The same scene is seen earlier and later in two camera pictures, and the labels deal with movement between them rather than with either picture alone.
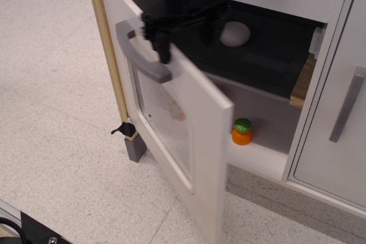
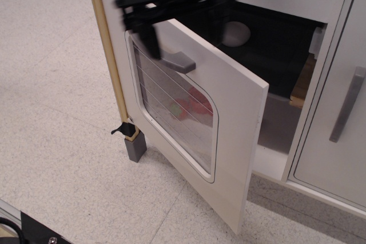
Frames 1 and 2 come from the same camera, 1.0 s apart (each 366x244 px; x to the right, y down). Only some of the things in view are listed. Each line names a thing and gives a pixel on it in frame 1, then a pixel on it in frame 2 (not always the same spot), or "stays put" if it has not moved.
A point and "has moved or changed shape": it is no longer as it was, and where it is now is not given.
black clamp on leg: [127, 128] stays put
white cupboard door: [330, 157] stays put
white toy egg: [235, 34] stays put
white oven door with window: [183, 122] has moved or changed shape
